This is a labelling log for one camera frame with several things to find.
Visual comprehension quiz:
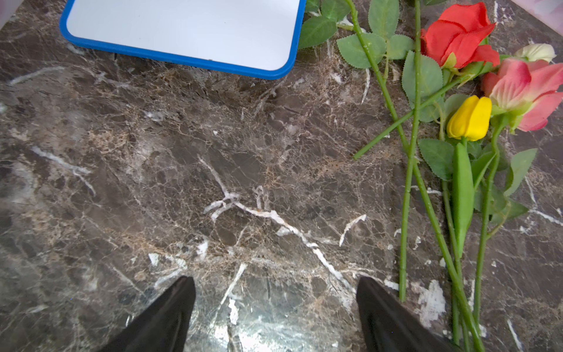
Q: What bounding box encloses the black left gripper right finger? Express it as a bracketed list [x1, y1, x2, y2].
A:
[356, 277, 457, 352]

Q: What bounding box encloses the blue framed whiteboard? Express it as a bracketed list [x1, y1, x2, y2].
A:
[60, 0, 306, 80]

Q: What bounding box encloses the pink rose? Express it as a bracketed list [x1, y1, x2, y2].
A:
[298, 0, 485, 352]
[473, 59, 562, 322]

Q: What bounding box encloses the small yellow tulip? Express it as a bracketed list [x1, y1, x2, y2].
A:
[444, 96, 492, 351]

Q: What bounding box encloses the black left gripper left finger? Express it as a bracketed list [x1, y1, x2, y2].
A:
[101, 276, 196, 352]

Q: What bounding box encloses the red rose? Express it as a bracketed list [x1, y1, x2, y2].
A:
[338, 1, 500, 158]

